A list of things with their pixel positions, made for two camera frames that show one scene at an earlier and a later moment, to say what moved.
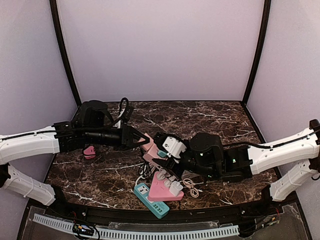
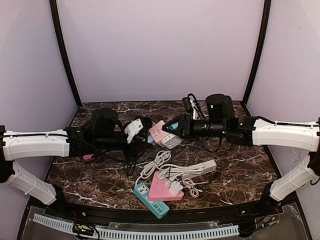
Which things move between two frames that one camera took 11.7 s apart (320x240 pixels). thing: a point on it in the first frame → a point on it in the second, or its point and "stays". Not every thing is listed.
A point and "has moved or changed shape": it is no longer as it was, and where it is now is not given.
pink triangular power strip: [159, 192] stays
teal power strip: [159, 208] stays
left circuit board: [85, 230] stays
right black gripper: [173, 162] → [186, 125]
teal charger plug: [162, 154] has moved or changed shape
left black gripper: [126, 136] → [126, 144]
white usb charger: [175, 188] stays
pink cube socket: [150, 149] → [157, 133]
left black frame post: [59, 35] stays
